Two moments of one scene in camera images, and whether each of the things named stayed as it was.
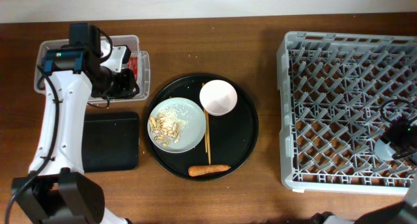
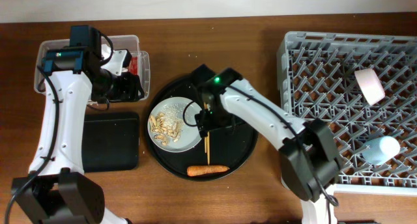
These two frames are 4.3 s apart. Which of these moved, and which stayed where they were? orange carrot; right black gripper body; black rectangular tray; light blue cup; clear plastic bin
Moved: right black gripper body; light blue cup
Stayed: orange carrot; black rectangular tray; clear plastic bin
